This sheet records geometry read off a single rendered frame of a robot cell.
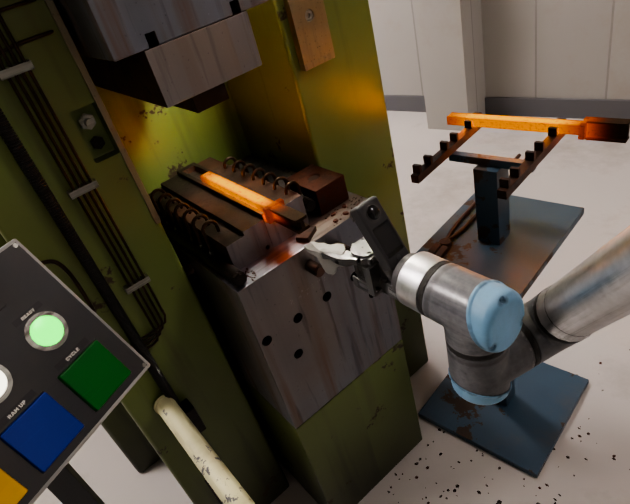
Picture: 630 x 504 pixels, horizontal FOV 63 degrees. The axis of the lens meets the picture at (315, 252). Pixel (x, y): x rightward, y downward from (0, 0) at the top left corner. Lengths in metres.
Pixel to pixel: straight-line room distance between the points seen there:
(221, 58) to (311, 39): 0.31
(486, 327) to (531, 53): 2.99
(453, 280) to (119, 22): 0.62
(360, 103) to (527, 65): 2.36
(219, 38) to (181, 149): 0.57
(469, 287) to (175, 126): 0.97
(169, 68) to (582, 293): 0.70
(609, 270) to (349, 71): 0.84
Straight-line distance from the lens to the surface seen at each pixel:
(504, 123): 1.37
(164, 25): 0.92
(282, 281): 1.07
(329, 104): 1.29
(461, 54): 3.44
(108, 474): 2.16
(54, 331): 0.84
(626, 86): 3.53
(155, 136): 1.44
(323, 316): 1.19
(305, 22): 1.21
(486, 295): 0.71
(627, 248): 0.65
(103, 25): 0.89
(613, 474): 1.78
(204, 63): 0.95
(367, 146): 1.40
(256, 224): 1.06
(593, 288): 0.71
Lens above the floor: 1.50
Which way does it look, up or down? 34 degrees down
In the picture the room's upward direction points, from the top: 17 degrees counter-clockwise
